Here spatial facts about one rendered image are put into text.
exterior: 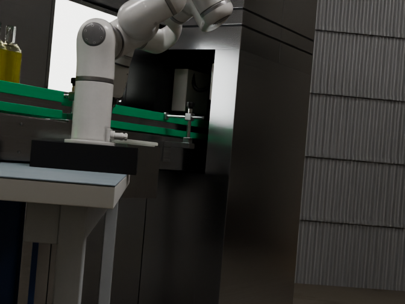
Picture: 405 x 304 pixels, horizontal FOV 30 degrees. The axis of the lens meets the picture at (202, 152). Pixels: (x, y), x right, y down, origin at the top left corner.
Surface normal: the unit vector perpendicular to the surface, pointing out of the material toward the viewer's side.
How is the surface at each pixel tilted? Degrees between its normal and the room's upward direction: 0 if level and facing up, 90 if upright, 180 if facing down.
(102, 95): 89
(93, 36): 94
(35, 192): 90
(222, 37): 90
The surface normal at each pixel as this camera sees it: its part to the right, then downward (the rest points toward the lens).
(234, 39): -0.51, -0.06
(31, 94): 0.85, 0.07
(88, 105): -0.08, -0.04
